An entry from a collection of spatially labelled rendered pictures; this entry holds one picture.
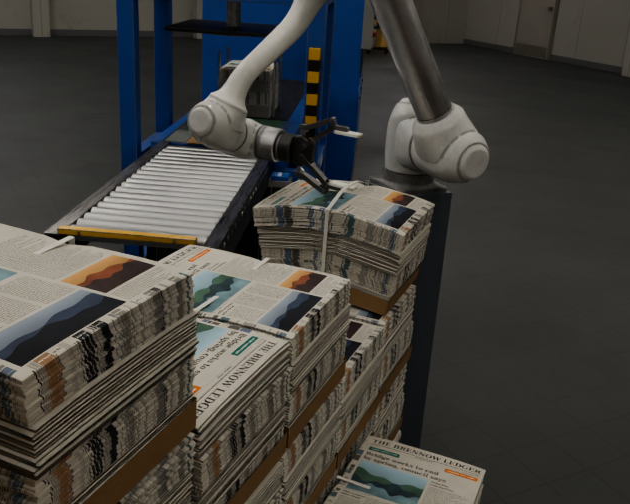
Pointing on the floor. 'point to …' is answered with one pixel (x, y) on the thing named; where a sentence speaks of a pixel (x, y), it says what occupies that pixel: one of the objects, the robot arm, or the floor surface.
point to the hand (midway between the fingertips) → (353, 161)
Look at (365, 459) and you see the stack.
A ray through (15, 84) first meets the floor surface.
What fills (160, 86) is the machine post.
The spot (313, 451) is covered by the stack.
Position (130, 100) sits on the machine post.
